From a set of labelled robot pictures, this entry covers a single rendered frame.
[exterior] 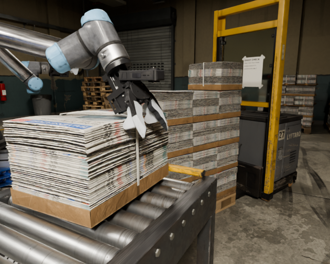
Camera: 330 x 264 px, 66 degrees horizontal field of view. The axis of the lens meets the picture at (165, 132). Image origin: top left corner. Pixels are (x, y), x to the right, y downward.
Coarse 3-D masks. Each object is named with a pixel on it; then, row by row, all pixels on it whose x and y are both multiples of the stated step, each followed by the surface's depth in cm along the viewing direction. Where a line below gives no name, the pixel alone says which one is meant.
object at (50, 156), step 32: (32, 128) 59; (64, 128) 54; (96, 128) 55; (32, 160) 62; (64, 160) 57; (96, 160) 56; (128, 160) 66; (32, 192) 64; (64, 192) 59; (96, 192) 57
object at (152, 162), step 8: (80, 112) 84; (88, 112) 83; (96, 112) 83; (144, 112) 80; (152, 128) 76; (160, 128) 80; (152, 136) 76; (160, 136) 81; (144, 144) 73; (152, 144) 77; (160, 144) 81; (144, 152) 73; (152, 152) 79; (160, 152) 82; (144, 160) 74; (152, 160) 78; (160, 160) 83; (144, 168) 75; (152, 168) 79; (144, 176) 74
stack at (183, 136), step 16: (176, 128) 178; (192, 128) 188; (208, 128) 200; (176, 144) 180; (192, 144) 190; (176, 160) 182; (192, 160) 192; (208, 160) 205; (176, 176) 185; (208, 176) 208
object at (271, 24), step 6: (258, 24) 227; (264, 24) 223; (270, 24) 219; (276, 24) 215; (222, 30) 258; (228, 30) 252; (234, 30) 247; (240, 30) 242; (246, 30) 237; (252, 30) 232; (258, 30) 230; (222, 36) 259
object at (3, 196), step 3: (6, 189) 79; (9, 189) 79; (0, 192) 77; (3, 192) 77; (6, 192) 77; (9, 192) 77; (0, 195) 74; (3, 195) 74; (6, 195) 75; (9, 195) 75; (0, 198) 73; (3, 198) 74; (6, 198) 75; (0, 201) 73; (3, 201) 74; (6, 201) 75
